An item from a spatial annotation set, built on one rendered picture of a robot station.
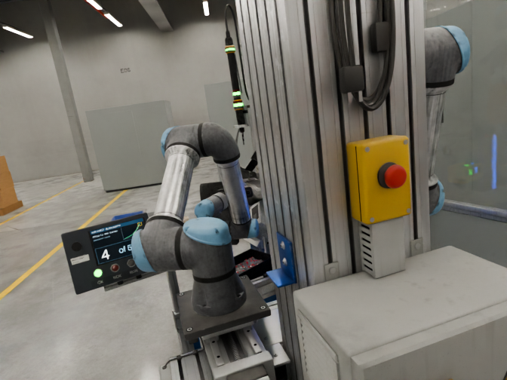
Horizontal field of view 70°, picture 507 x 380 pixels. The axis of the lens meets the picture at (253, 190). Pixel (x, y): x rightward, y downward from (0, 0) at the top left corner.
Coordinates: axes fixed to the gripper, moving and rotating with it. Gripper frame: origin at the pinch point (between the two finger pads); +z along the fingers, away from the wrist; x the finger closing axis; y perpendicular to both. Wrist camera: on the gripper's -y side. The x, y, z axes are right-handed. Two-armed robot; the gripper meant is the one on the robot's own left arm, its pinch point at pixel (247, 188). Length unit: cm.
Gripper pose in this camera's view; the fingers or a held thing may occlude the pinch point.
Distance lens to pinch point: 167.5
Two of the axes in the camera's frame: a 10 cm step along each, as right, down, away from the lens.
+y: -8.7, 1.2, 4.7
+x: 2.3, 9.6, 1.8
